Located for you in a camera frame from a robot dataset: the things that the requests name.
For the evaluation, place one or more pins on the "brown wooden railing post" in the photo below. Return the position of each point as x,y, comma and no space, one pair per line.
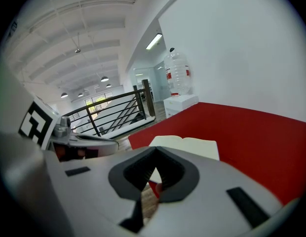
136,95
148,97

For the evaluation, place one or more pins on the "silver fisheye camera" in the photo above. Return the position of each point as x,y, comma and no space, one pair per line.
65,123

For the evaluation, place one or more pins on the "fluorescent ceiling light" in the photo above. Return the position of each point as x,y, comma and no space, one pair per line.
154,41

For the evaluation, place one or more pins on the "glass office partition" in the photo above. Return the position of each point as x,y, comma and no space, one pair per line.
161,80

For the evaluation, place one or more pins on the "red tablecloth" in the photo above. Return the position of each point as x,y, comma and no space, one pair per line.
254,137

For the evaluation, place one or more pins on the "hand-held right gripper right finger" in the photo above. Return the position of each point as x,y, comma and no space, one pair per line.
212,206

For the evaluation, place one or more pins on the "person's left hand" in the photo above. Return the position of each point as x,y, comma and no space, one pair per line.
79,153

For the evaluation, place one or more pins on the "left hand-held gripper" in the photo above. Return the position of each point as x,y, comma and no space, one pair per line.
33,125

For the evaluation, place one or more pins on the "white water dispenser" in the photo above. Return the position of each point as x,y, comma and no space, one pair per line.
180,102

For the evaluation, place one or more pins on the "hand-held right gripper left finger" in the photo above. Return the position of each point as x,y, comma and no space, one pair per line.
93,196

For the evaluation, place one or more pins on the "clear water dispenser bottle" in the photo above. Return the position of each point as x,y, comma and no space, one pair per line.
178,73

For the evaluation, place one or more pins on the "black metal stair railing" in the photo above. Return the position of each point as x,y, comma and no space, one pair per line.
111,110

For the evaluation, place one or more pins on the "window with green trees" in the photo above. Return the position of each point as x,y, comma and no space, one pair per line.
98,100

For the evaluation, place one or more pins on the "white notebook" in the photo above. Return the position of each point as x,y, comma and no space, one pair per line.
192,144

